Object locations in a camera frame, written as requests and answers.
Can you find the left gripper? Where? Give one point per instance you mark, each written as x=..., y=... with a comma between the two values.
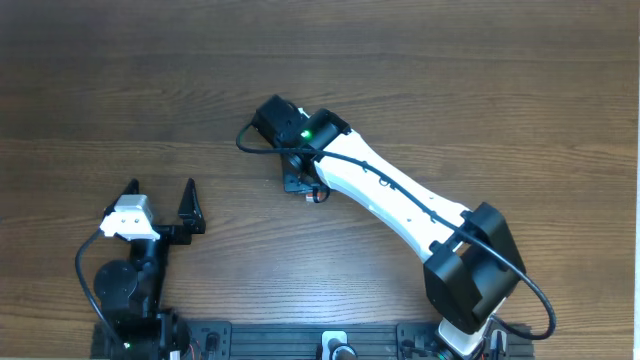
x=177, y=234

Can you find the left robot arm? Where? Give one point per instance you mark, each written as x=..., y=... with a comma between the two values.
x=115, y=285

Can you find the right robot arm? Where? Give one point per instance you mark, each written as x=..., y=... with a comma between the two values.
x=390, y=195

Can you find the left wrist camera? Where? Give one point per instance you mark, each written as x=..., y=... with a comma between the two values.
x=130, y=217

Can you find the mounting rail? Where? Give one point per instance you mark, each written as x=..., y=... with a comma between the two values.
x=280, y=342

